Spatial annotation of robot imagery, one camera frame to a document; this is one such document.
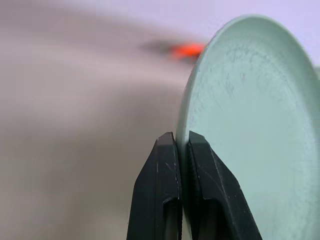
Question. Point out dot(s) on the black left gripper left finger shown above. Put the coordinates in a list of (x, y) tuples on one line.
[(155, 185)]

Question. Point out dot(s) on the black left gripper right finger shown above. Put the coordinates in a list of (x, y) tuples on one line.
[(220, 190)]

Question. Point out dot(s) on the green plate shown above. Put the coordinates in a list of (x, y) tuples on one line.
[(252, 112)]

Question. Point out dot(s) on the orange and black object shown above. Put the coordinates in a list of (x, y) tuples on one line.
[(183, 51)]

